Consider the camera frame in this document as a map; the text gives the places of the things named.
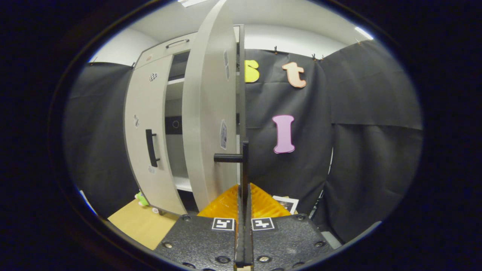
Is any black backdrop cloth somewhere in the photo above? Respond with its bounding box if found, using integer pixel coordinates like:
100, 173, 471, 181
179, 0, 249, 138
63, 40, 423, 243

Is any white blue panel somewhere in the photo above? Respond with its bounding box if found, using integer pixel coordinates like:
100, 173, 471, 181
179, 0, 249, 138
78, 189, 98, 216

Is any small ceiling light panel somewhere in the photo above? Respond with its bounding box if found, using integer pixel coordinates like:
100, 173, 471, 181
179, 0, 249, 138
354, 26, 374, 41

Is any grey double-door shoe cabinet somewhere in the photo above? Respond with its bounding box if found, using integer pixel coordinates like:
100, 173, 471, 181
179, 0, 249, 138
134, 24, 247, 217

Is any grey shoe cabinet door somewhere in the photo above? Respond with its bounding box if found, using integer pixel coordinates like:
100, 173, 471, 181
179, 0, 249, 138
124, 55, 187, 216
182, 0, 249, 211

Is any stack of magazines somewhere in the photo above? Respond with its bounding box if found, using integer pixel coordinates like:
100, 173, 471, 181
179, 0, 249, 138
272, 195, 300, 215

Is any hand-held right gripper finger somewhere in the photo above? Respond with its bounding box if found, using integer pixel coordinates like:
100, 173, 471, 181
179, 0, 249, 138
246, 183, 336, 271
154, 184, 245, 271

